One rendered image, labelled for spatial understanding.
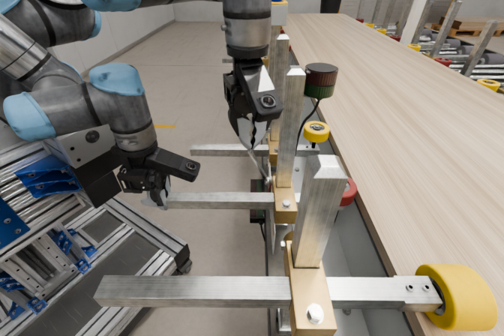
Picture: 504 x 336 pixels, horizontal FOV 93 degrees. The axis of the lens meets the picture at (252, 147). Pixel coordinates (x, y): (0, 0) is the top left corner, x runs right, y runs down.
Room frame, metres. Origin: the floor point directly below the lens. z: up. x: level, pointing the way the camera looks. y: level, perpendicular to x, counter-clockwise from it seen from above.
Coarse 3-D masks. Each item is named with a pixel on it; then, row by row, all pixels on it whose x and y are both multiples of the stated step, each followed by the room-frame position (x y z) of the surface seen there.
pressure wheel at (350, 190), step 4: (348, 180) 0.41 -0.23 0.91; (352, 180) 0.41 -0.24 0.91; (348, 184) 0.39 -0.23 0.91; (352, 184) 0.39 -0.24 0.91; (348, 188) 0.38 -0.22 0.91; (352, 188) 0.38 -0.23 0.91; (356, 188) 0.38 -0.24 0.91; (344, 192) 0.37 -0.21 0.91; (348, 192) 0.37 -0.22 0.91; (352, 192) 0.37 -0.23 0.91; (344, 196) 0.36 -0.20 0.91; (348, 196) 0.36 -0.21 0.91; (352, 196) 0.36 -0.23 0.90; (344, 200) 0.36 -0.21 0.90; (348, 200) 0.36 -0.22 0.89; (352, 200) 0.37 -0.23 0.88; (340, 204) 0.36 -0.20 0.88; (344, 204) 0.36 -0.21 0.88; (348, 204) 0.36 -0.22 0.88
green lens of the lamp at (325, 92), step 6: (306, 84) 0.42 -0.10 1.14; (306, 90) 0.42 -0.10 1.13; (312, 90) 0.41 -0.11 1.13; (318, 90) 0.41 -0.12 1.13; (324, 90) 0.41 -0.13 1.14; (330, 90) 0.41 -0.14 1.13; (312, 96) 0.41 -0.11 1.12; (318, 96) 0.41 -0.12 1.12; (324, 96) 0.41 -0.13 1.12; (330, 96) 0.41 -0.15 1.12
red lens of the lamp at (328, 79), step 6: (306, 66) 0.44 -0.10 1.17; (306, 72) 0.43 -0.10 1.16; (312, 72) 0.41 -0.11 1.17; (336, 72) 0.41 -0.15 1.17; (306, 78) 0.42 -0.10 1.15; (312, 78) 0.41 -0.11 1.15; (318, 78) 0.41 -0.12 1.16; (324, 78) 0.41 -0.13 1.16; (330, 78) 0.41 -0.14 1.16; (336, 78) 0.42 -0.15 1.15; (312, 84) 0.41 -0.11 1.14; (318, 84) 0.41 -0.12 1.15; (324, 84) 0.41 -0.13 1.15; (330, 84) 0.41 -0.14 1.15
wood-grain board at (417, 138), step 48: (336, 48) 1.59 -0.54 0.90; (384, 48) 1.59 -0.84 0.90; (336, 96) 0.88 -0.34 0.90; (384, 96) 0.88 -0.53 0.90; (432, 96) 0.88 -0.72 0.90; (480, 96) 0.88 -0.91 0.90; (336, 144) 0.56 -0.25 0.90; (384, 144) 0.56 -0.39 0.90; (432, 144) 0.56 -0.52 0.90; (480, 144) 0.56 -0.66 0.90; (384, 192) 0.38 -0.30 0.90; (432, 192) 0.38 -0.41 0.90; (480, 192) 0.38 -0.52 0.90; (384, 240) 0.25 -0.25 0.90; (432, 240) 0.25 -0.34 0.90; (480, 240) 0.25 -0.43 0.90
